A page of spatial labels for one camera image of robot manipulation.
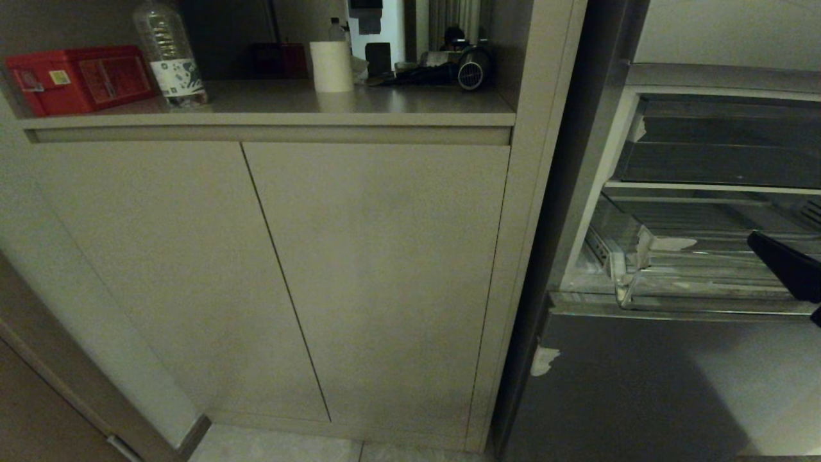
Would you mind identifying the clear plastic bottle with label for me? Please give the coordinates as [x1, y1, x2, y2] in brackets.
[133, 0, 209, 108]

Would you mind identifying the red storage box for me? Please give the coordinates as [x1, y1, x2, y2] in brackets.
[5, 45, 158, 118]

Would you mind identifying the dark fridge drawer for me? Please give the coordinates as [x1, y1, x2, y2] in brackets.
[614, 94, 821, 189]

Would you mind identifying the black rectangular device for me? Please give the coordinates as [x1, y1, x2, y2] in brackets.
[364, 42, 394, 77]

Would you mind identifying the brown door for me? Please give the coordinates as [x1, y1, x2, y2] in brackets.
[0, 252, 212, 462]

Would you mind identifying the grey fridge freezer door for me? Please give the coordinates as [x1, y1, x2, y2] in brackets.
[497, 296, 821, 462]

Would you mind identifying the clear fridge drawer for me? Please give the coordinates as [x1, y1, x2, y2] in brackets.
[585, 191, 821, 315]

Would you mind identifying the dark red box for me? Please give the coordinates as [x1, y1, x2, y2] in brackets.
[249, 42, 310, 80]

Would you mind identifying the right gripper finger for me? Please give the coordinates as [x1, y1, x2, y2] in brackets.
[747, 230, 821, 304]

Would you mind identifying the white paper roll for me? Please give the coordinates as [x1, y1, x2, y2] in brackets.
[309, 41, 355, 94]

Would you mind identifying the round black fan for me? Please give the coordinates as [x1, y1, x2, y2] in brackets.
[457, 46, 493, 91]

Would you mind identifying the grey fridge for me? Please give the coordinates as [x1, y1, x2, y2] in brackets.
[493, 0, 821, 462]

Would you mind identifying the beige cabinet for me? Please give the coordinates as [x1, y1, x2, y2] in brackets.
[0, 0, 588, 454]

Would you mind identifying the wide beige cabinet door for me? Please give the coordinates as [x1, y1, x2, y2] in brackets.
[31, 141, 332, 424]

